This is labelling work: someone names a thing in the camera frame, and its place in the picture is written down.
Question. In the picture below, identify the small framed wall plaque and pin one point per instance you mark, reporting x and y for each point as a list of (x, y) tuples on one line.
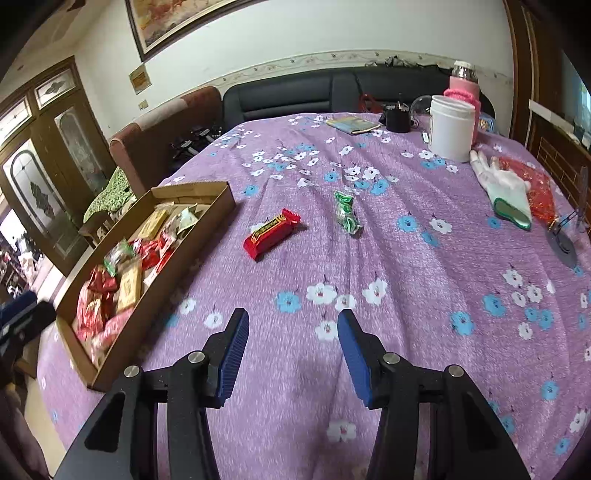
[(139, 79)]

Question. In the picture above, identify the colourful booklet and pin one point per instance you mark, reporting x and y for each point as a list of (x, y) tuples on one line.
[(353, 125)]

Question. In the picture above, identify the wooden glass double door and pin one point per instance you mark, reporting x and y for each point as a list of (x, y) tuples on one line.
[(54, 160)]

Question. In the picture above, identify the red sesame candy bar packet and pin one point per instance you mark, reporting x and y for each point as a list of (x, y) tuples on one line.
[(271, 233)]

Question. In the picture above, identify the red plastic bag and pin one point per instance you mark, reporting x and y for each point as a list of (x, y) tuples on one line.
[(538, 186)]

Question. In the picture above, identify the green patterned blanket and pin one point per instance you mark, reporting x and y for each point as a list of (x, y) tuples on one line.
[(113, 197)]

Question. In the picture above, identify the black devices on sofa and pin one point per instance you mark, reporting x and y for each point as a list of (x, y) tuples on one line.
[(196, 139)]

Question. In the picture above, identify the green candy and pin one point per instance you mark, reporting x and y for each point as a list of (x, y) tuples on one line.
[(345, 214)]

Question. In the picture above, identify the framed wall painting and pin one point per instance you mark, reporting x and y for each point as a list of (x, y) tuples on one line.
[(155, 24)]

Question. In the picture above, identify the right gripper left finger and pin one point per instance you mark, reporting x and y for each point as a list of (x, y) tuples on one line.
[(224, 351)]

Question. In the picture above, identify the small wooden stool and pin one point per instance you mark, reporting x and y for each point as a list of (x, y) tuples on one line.
[(96, 227)]

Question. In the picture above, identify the black leather sofa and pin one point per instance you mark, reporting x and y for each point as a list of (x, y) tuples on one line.
[(330, 91)]

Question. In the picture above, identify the yellow biscuit packet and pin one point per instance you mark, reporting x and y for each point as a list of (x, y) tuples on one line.
[(151, 226)]

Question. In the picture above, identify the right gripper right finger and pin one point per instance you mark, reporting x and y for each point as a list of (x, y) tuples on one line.
[(363, 353)]

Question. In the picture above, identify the purple floral tablecloth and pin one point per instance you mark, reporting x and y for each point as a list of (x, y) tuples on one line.
[(433, 272)]

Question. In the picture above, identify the pink thermos bottle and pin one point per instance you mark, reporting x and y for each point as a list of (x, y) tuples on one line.
[(464, 86)]

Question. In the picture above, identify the white green snack packet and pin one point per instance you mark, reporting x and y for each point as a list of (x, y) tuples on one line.
[(186, 220)]

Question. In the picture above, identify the shallow cardboard box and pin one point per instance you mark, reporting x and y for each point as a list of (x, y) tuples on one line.
[(113, 300)]

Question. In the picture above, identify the red bag on sofa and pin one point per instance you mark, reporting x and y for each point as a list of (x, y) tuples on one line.
[(368, 104)]

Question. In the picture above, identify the black round stand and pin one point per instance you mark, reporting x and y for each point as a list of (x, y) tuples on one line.
[(561, 244)]

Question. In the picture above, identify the maroon armchair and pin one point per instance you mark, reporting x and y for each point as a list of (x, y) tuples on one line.
[(142, 148)]

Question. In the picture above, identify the white plastic jar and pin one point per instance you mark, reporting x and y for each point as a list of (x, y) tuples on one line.
[(452, 125)]

